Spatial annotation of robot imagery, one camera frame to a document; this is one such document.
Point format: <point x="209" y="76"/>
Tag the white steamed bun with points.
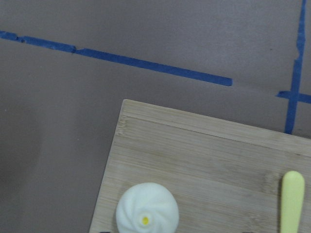
<point x="147" y="208"/>

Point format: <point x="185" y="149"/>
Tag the bamboo cutting board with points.
<point x="225" y="176"/>

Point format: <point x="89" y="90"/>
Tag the yellow plastic knife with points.
<point x="292" y="197"/>

